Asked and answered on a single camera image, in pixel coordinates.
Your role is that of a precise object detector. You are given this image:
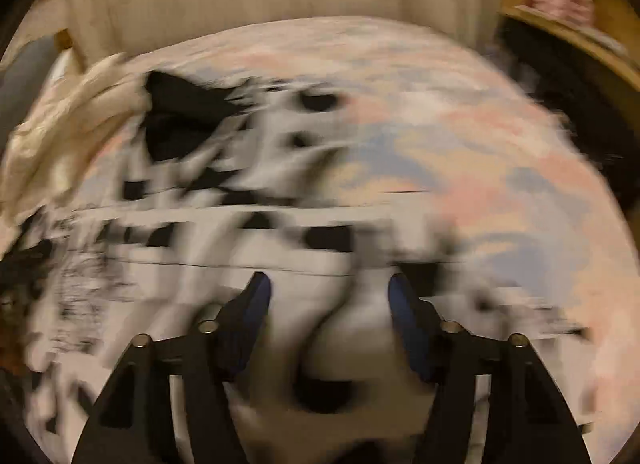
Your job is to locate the cream puffy jacket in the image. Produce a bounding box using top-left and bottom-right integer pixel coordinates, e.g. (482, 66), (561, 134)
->
(0, 52), (151, 225)

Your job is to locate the pink drawer organizer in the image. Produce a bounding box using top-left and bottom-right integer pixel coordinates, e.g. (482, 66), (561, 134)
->
(530, 0), (596, 25)

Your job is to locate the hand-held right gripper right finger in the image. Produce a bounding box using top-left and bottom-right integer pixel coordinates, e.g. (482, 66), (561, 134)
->
(387, 273), (593, 464)

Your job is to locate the pastel patterned bed blanket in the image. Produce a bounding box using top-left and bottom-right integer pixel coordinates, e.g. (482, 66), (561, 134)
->
(0, 14), (640, 464)

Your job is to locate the black and white printed jacket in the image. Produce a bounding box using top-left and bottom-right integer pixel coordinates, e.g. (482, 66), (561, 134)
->
(0, 69), (591, 464)

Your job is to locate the curved wooden desk shelf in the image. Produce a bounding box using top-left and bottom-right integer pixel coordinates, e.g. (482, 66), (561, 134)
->
(495, 0), (640, 155)

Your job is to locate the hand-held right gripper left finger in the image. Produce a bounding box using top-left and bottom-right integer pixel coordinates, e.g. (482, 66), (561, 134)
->
(72, 271), (272, 464)

